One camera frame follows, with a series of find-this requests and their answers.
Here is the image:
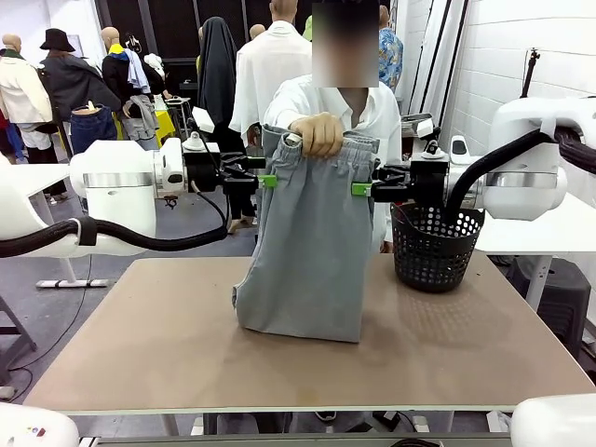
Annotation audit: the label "person in white shirt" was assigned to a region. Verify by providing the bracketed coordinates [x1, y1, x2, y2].
[263, 0, 404, 255]

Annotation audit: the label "mannequin in white shirt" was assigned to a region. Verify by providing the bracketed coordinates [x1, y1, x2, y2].
[228, 0, 313, 136]

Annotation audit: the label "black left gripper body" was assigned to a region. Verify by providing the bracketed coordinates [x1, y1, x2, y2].
[185, 152, 225, 193]

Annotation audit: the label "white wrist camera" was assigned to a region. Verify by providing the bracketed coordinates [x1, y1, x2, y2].
[416, 118, 444, 159]
[181, 106, 221, 154]

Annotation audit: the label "person's right hand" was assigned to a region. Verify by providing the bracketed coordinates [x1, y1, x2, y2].
[288, 111, 345, 159]

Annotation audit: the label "black plastic stool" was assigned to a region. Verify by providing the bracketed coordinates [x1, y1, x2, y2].
[507, 258, 592, 355]

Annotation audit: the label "black perforated plastic basket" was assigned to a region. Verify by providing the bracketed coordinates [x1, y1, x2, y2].
[389, 202, 486, 294]

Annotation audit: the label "small white work table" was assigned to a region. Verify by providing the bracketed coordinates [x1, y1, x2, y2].
[162, 95, 195, 141]

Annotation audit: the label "grey training pants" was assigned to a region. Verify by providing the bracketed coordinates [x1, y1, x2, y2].
[231, 124, 381, 345]

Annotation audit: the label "mannequin in black cloak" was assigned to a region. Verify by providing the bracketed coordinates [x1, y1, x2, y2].
[196, 17, 249, 223]

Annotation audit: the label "mannequin in black yellow jacket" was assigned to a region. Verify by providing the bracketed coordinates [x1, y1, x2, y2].
[101, 26, 167, 111]

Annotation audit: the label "person in blue floral shirt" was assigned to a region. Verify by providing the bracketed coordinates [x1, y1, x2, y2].
[377, 5, 404, 94]

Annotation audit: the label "grey metal stand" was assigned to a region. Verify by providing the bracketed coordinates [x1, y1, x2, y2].
[0, 295, 38, 387]

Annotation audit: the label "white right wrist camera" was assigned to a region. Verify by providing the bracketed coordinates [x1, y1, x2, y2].
[416, 118, 444, 159]

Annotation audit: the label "half mannequin in dark jeans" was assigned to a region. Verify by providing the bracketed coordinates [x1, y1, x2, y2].
[69, 101, 120, 155]

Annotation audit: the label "aluminium frame rail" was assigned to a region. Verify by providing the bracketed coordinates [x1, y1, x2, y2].
[78, 431, 513, 447]

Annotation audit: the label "left arm black cable sleeve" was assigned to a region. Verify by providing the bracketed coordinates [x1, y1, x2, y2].
[0, 183, 230, 260]

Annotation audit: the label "person's right forearm white sleeve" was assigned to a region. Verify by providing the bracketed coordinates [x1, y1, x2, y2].
[265, 100, 304, 131]

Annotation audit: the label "right arm black cable sleeve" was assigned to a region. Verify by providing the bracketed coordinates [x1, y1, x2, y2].
[446, 125, 596, 224]

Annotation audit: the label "arm black cable sleeve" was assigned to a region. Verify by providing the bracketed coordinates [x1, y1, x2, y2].
[446, 125, 596, 224]
[0, 183, 230, 260]

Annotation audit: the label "mannequin in cream coat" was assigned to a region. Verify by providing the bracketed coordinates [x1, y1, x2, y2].
[0, 34, 53, 164]

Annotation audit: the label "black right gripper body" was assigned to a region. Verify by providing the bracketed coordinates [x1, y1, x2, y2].
[410, 157, 451, 204]

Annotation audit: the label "mannequin in light blue jeans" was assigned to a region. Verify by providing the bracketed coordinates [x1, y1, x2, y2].
[122, 95, 162, 150]

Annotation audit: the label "yellow table cloth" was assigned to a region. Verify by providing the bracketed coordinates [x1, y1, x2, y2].
[114, 109, 177, 145]

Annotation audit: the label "black tripod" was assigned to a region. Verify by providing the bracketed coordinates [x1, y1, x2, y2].
[520, 47, 542, 99]

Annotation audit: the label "black bucket hat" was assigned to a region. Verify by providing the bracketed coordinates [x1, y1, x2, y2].
[39, 28, 76, 53]

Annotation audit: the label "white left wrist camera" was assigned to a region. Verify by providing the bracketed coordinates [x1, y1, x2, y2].
[181, 106, 221, 154]

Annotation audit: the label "white hat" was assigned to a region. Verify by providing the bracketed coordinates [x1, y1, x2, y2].
[142, 52, 167, 79]

